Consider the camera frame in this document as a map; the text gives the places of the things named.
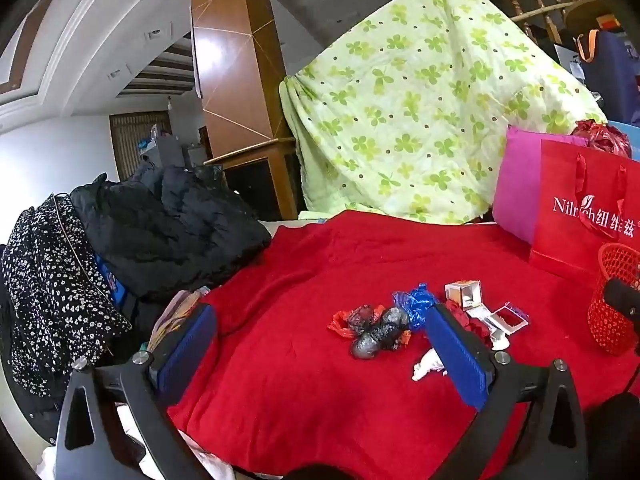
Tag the black puffer jacket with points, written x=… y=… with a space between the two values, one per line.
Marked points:
x=170 y=230

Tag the crumpled dark red bag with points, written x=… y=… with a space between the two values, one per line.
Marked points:
x=472 y=325

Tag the pink bag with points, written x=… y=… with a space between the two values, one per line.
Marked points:
x=515 y=195

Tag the red mesh basket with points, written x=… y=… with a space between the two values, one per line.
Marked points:
x=607 y=320

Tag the black plastic bag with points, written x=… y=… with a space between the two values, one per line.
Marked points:
x=380 y=335

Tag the red fleece blanket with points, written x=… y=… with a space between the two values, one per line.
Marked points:
x=310 y=385

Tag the wooden pillar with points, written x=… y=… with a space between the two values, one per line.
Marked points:
x=230 y=60

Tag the brown lattice door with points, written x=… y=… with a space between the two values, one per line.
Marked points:
x=130 y=145

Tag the large red plastic bag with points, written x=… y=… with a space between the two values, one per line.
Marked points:
x=602 y=137

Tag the small white orange carton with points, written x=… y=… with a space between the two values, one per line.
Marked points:
x=462 y=294

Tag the small white paper scrap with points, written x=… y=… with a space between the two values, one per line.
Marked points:
x=500 y=342

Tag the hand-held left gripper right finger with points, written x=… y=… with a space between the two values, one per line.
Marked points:
x=455 y=355

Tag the red paper gift bag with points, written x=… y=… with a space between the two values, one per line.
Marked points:
x=565 y=240

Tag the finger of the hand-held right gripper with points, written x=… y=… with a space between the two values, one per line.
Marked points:
x=622 y=297

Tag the white crumpled tissue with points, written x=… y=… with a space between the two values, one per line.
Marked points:
x=427 y=365

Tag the open white box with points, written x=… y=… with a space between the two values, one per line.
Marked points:
x=507 y=320

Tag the folded multicolour cloth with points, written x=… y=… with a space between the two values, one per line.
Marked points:
x=170 y=315

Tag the green clover print quilt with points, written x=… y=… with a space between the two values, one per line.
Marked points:
x=410 y=110

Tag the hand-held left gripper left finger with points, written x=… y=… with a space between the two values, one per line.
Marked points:
x=187 y=345

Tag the black white floral garment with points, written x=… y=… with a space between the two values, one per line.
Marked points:
x=45 y=285

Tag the blue plastic bag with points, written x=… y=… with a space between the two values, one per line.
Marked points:
x=415 y=302

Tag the blue cardboard box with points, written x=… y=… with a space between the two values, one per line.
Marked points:
x=627 y=132

